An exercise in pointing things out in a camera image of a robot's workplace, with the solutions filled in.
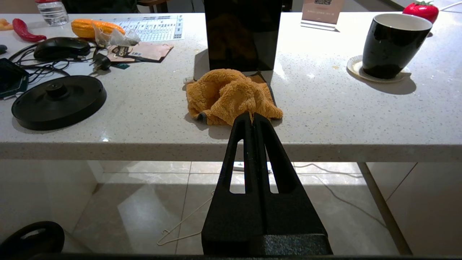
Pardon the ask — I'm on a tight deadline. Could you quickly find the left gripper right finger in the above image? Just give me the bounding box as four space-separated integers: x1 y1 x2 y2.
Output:
254 113 332 255

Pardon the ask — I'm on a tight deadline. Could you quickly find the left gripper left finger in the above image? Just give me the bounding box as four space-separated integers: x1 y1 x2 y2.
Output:
201 111 266 255

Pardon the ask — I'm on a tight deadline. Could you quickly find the clear plastic water bottle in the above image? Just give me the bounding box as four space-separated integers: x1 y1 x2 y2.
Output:
35 0 70 27

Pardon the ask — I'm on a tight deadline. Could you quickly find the white power strip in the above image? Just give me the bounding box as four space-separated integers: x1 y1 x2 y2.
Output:
233 162 273 174

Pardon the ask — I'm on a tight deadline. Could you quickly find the brown table leg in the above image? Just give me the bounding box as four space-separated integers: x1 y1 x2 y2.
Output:
357 162 414 256

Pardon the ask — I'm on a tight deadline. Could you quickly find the orange fluffy cloth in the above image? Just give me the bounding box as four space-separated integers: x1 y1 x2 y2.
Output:
186 69 284 127

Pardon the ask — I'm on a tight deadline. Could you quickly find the round white coaster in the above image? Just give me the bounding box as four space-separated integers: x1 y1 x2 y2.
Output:
346 55 412 84

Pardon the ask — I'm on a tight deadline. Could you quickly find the black tissue box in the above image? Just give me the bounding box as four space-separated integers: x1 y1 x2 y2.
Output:
204 0 283 72

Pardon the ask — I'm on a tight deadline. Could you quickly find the brown paper packet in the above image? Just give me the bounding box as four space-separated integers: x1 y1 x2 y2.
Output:
107 42 174 64

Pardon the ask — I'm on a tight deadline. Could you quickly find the round black base part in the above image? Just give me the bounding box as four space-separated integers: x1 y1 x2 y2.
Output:
0 221 66 257

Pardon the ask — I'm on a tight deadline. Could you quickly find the black ceramic cup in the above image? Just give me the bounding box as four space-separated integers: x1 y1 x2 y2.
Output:
362 13 433 79

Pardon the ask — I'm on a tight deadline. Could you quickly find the black power plug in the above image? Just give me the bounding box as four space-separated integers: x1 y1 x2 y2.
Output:
88 53 112 74

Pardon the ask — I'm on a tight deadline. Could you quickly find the QR code sign stand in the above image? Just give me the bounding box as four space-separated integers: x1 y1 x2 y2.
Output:
300 0 345 32

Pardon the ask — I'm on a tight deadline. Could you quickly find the printed paper sheet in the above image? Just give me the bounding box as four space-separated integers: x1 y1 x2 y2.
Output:
97 14 184 42

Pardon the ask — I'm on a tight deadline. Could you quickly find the round black kettle base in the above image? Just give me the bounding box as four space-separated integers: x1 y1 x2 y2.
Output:
12 75 107 131

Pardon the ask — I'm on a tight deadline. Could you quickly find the clear plastic wrapper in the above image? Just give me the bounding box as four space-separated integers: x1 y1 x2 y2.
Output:
92 22 141 47

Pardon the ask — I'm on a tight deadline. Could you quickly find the brown wooden side table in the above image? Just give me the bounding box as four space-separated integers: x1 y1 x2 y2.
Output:
137 0 169 14

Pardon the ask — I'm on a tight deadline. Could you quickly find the yellow toy corn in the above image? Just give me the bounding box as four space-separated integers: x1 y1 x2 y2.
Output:
71 19 126 39

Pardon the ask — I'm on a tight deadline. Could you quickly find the black computer mouse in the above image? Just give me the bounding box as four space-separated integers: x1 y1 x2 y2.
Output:
34 37 91 62

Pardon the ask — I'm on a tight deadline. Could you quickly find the red tomato-shaped timer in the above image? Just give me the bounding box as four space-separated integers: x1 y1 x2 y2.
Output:
402 0 440 24

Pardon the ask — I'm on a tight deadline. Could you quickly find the dark flat device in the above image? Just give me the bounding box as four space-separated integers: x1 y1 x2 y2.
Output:
0 58 30 100

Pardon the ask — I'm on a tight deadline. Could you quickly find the red toy chili pepper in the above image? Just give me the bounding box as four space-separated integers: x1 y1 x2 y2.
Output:
13 18 47 43

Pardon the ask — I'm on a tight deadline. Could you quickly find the grey floor cable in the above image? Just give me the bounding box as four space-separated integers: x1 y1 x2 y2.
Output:
292 162 388 228

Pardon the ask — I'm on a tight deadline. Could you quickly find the black cable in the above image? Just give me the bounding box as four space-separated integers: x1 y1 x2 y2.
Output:
8 43 109 78

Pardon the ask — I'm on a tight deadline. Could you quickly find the thin white cable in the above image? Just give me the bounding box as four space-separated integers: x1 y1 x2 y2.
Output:
439 0 462 11

